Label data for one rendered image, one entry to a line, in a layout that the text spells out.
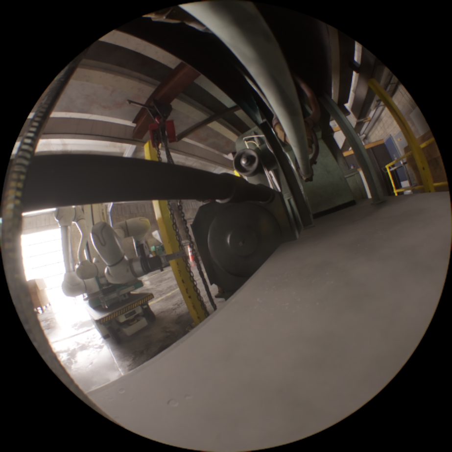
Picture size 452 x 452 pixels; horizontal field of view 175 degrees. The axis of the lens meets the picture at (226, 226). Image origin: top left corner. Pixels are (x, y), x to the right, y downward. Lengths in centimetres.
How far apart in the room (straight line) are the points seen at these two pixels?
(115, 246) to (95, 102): 132
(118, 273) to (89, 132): 111
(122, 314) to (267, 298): 143
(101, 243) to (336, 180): 111
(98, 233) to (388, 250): 71
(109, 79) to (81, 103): 45
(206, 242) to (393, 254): 67
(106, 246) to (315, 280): 61
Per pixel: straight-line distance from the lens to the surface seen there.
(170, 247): 110
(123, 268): 66
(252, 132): 178
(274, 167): 156
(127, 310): 151
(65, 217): 144
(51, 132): 144
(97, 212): 196
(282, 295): 16
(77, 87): 158
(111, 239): 62
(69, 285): 141
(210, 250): 69
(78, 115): 608
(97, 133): 142
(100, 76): 128
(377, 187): 64
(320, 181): 87
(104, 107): 165
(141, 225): 118
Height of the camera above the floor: 67
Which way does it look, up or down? 3 degrees up
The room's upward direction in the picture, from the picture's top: 18 degrees counter-clockwise
